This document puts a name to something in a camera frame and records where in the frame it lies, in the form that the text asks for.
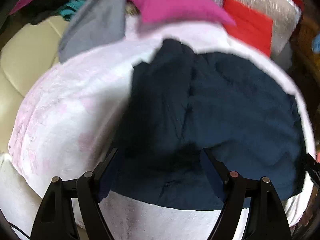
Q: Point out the navy blue puffer jacket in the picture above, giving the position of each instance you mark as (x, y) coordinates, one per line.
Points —
(183, 103)

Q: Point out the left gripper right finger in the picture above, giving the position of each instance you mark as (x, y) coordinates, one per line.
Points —
(266, 216)

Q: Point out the cream leather sofa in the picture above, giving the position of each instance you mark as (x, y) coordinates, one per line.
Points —
(27, 51)

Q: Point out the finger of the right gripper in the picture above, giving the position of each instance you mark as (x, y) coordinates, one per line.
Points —
(313, 169)

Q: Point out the magenta pillow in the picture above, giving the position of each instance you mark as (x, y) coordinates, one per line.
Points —
(157, 11)

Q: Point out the grey garment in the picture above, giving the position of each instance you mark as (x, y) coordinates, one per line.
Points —
(96, 23)

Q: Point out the red cushion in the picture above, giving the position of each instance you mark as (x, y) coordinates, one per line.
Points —
(251, 26)

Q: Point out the silver foil insulation board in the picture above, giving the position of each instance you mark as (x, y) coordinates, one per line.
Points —
(262, 2)

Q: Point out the blue cloth in basket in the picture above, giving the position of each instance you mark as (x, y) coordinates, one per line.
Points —
(316, 44)

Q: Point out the teal garment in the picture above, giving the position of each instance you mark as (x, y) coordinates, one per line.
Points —
(68, 10)

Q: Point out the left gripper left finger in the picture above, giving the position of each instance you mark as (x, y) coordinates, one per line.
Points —
(55, 216)

